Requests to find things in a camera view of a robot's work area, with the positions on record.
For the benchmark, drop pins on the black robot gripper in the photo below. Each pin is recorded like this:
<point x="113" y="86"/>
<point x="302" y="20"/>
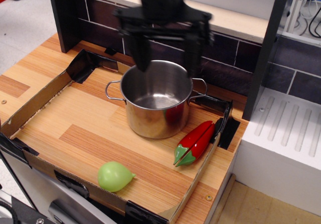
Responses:
<point x="170" y="20"/>

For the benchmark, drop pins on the stainless steel pot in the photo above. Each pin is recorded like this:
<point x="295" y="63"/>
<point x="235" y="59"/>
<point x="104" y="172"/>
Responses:
<point x="157" y="101"/>

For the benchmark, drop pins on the cardboard fence with black tape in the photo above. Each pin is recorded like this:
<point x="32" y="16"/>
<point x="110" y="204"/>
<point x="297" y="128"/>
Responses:
<point x="62" y="120"/>

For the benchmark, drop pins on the light wooden shelf board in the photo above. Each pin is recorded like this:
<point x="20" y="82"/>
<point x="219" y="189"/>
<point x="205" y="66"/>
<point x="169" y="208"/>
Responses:
<point x="225" y="22"/>

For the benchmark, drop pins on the red toy chili pepper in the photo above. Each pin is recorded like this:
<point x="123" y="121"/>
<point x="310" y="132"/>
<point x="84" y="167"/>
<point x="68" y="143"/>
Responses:
<point x="192" y="146"/>

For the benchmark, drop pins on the green toy pear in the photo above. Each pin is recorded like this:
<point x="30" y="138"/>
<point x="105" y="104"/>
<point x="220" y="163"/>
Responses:
<point x="113" y="176"/>

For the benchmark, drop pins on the white toy sink drainboard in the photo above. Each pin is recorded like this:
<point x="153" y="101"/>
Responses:
<point x="279" y="154"/>

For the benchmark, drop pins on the dark grey shelf post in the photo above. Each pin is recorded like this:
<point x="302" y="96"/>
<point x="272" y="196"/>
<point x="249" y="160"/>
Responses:
<point x="261" y="70"/>

